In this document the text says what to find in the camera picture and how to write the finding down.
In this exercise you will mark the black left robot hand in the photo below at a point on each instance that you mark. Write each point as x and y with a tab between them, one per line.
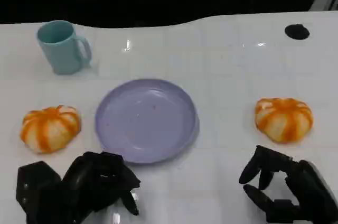
92	179

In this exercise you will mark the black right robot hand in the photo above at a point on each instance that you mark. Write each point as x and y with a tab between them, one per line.
306	189

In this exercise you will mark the orange and white bread roll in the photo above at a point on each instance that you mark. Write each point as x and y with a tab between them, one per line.
50	129
283	119

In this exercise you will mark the lilac plate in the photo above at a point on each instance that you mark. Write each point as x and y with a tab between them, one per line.
145	121

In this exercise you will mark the pale green mug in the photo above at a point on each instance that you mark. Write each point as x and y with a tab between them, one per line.
62	49

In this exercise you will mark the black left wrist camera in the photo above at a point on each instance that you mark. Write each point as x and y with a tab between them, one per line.
37	189

